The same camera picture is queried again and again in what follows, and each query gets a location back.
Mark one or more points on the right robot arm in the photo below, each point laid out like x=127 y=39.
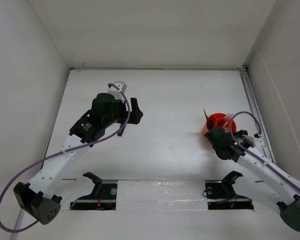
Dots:
x=275 y=189

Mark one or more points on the blue capped highlighter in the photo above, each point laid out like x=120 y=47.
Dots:
x=120 y=133

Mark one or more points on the black gel pen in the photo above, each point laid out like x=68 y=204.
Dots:
x=224 y=120

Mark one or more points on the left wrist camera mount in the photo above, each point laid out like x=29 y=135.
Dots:
x=116 y=89

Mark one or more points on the aluminium rail right side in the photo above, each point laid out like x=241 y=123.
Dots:
x=254 y=109

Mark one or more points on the black handled scissors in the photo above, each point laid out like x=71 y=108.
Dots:
x=209 y=122

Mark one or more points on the pink pen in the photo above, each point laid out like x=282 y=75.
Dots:
x=228 y=119

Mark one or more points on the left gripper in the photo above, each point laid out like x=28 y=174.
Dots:
x=135 y=114

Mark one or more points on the orange round divided container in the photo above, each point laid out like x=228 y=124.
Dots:
x=217 y=121

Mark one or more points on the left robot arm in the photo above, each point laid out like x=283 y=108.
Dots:
x=39 y=197

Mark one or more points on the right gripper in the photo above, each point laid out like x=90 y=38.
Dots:
x=242 y=132

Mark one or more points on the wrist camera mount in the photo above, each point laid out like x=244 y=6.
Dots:
x=116 y=89
x=259 y=142

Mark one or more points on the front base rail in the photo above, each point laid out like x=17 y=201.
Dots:
x=162 y=195

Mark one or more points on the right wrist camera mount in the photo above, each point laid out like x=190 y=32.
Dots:
x=259 y=142

